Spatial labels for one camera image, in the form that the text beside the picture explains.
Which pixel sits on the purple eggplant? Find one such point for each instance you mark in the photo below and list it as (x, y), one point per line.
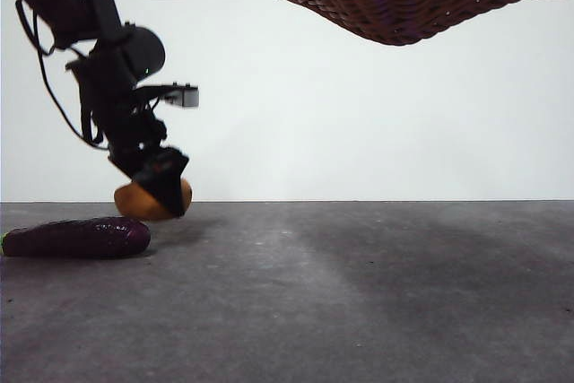
(76, 239)

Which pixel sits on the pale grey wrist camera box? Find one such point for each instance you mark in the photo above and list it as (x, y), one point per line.
(190, 97)

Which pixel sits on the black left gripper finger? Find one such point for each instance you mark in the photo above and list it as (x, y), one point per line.
(168, 181)

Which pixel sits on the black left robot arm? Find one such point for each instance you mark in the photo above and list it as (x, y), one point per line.
(107, 20)

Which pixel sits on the brown potato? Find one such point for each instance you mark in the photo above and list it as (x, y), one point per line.
(134, 203)

